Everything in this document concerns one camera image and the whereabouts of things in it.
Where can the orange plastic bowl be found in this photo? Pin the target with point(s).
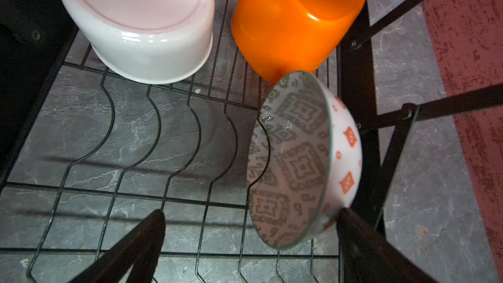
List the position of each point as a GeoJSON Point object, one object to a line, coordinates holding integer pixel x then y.
{"type": "Point", "coordinates": [277, 37]}

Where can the white pink bowl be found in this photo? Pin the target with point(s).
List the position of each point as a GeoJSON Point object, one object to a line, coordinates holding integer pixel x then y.
{"type": "Point", "coordinates": [154, 42]}

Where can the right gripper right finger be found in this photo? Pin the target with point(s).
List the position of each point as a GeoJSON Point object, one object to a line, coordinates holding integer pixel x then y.
{"type": "Point", "coordinates": [366, 256]}

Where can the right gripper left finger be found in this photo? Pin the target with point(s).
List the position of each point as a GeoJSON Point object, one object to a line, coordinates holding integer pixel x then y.
{"type": "Point", "coordinates": [135, 254]}

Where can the green patterned ceramic bowl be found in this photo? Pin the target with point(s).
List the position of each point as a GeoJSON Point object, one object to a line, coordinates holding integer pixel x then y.
{"type": "Point", "coordinates": [304, 161]}

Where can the black wire dish rack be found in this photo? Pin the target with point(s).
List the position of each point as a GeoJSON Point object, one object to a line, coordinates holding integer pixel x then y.
{"type": "Point", "coordinates": [104, 152]}

